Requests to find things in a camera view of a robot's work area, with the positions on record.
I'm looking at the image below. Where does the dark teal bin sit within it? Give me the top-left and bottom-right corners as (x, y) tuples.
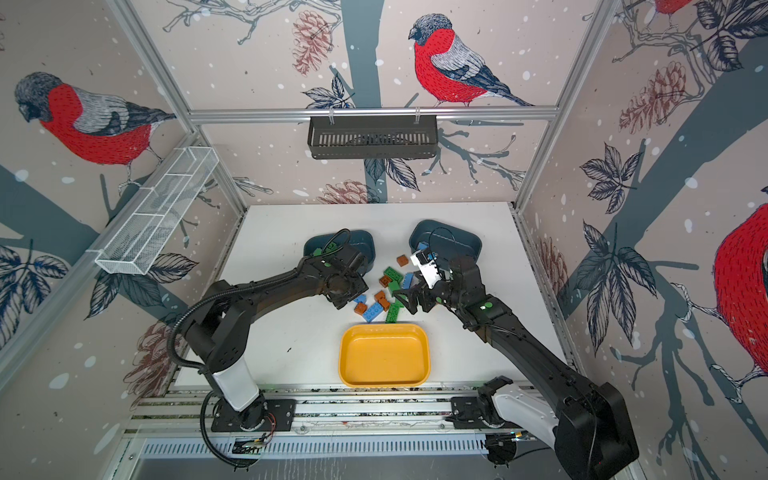
(409, 219), (482, 268)
(303, 230), (376, 265)

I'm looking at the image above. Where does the white wire mesh shelf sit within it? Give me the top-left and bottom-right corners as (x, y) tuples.
(95, 146), (219, 275)

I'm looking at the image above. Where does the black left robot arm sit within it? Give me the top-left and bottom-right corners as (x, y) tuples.
(166, 243), (370, 431)

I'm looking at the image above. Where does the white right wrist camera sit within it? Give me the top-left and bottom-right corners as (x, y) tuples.
(410, 248), (445, 289)

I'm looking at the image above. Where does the long green lego brick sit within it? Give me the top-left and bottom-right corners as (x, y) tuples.
(385, 299), (404, 323)

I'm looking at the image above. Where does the long blue lego brick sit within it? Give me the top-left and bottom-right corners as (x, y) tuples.
(362, 302), (384, 323)

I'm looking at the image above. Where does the yellow plastic tray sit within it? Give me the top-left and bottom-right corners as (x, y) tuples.
(338, 323), (431, 388)

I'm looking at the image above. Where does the black hanging wire basket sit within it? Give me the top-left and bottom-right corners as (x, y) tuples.
(307, 115), (439, 160)

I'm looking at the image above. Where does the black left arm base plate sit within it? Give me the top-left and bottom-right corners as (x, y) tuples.
(211, 399), (297, 433)

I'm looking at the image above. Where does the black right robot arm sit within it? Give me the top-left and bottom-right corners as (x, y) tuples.
(395, 253), (639, 479)

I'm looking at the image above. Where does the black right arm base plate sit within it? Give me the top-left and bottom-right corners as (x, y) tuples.
(444, 396), (517, 430)

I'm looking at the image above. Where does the left dark teal bin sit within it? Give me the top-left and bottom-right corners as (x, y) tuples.
(303, 230), (376, 265)

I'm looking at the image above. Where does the right dark teal bin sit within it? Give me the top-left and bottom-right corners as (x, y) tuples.
(409, 219), (482, 268)

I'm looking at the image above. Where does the green two by three lego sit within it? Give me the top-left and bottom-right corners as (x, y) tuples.
(384, 267), (404, 283)

